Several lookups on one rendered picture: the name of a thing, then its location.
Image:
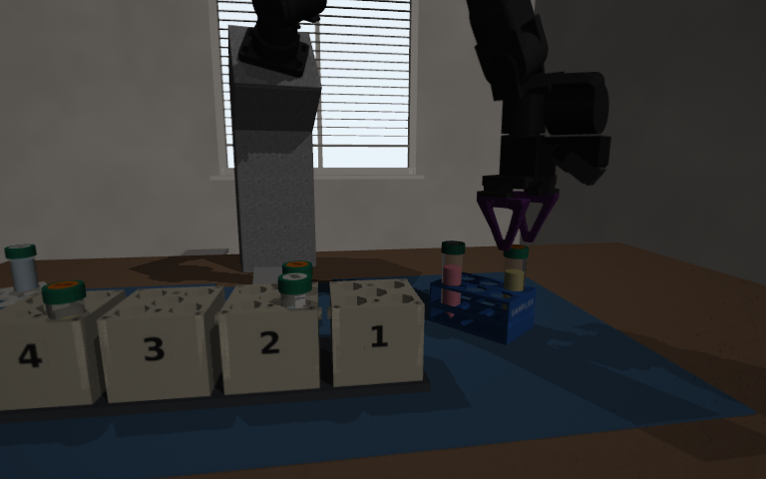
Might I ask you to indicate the blue bench mat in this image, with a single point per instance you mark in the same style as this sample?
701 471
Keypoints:
569 374

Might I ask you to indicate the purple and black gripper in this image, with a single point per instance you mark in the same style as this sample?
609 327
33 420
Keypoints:
498 193

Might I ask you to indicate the blue tube rack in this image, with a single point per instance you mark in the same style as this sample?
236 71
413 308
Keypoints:
484 320

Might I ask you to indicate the white tube rack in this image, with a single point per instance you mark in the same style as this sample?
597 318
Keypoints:
12 296

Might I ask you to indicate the white box with done label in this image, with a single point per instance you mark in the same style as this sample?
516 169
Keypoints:
266 275

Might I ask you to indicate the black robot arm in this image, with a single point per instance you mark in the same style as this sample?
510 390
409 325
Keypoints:
512 48

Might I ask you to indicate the test tube with pink liquid and green cap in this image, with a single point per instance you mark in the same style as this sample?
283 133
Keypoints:
452 266

